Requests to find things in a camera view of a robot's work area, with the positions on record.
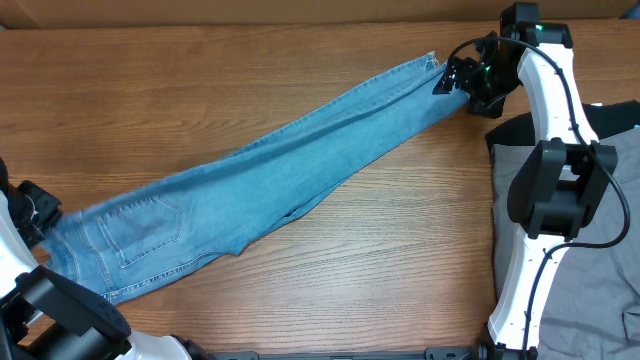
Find black folded garment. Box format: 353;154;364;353
485;100;640;150

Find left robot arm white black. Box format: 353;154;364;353
1;165;209;360

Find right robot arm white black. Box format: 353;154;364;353
425;2;621;359

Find light blue denim jeans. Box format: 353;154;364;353
43;54;468;304

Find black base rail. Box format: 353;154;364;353
183;340;489;360

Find grey folded trousers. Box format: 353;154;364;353
490;128;639;360

